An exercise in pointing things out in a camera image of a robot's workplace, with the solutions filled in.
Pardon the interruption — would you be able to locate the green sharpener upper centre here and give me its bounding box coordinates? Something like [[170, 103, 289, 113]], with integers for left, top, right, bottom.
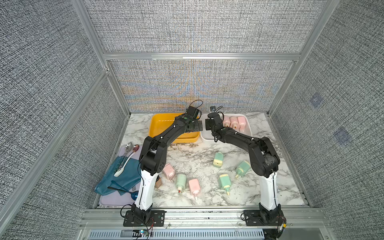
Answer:
[[213, 152, 224, 168]]

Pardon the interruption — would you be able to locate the silver metal spoon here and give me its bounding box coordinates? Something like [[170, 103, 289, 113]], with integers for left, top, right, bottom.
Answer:
[[118, 142, 134, 168]]

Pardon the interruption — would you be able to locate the teal cloth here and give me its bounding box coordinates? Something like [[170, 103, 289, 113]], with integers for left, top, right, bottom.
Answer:
[[94, 157, 141, 196]]

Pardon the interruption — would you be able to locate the small brown jar black lid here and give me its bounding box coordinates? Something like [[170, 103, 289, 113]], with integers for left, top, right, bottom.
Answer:
[[155, 176, 163, 189]]

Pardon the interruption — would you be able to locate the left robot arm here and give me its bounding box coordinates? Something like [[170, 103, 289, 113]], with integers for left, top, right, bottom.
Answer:
[[135, 111, 202, 212]]

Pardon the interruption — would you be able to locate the lilac plastic tray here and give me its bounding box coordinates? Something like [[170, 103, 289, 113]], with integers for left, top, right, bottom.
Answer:
[[100, 146, 142, 206]]

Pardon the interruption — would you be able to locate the green sharpener lower left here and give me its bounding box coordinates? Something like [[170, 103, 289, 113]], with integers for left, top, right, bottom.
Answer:
[[176, 174, 187, 195]]

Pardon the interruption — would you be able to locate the aluminium front rail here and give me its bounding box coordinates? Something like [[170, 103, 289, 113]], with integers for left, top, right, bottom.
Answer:
[[76, 206, 337, 240]]

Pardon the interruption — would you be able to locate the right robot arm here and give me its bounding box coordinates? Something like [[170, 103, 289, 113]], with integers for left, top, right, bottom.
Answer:
[[205, 113, 286, 227]]

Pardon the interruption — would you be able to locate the pink pencil sharpener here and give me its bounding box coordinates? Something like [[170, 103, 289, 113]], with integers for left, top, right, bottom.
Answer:
[[238, 116, 247, 133]]

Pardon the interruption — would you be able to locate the red spoon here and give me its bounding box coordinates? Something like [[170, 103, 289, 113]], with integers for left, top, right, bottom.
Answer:
[[132, 145, 140, 153]]

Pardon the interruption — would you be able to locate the yellow plastic storage box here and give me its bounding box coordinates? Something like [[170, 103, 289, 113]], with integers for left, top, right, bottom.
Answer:
[[149, 113, 200, 144]]

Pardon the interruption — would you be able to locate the blue round object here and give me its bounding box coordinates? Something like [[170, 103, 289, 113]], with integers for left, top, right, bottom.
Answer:
[[130, 191, 139, 201]]

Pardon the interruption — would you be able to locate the green sharpener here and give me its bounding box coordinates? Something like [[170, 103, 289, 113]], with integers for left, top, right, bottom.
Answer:
[[176, 174, 187, 195], [213, 152, 224, 168], [235, 161, 251, 179], [218, 174, 232, 196]]

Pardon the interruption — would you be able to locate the green sharpener lower centre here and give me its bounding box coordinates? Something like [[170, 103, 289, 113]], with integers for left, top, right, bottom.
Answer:
[[218, 174, 232, 196]]

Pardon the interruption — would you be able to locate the green sharpener right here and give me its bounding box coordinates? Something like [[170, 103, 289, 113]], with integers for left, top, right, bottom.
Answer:
[[235, 161, 251, 179]]

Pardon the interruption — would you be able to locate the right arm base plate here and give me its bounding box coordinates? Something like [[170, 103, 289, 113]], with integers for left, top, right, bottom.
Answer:
[[243, 209, 287, 227]]

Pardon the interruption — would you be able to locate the white plastic storage box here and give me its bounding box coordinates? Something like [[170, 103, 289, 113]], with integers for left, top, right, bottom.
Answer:
[[200, 113, 253, 144]]

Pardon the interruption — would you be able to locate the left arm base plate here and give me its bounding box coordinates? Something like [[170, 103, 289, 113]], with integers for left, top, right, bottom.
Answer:
[[123, 209, 166, 228]]

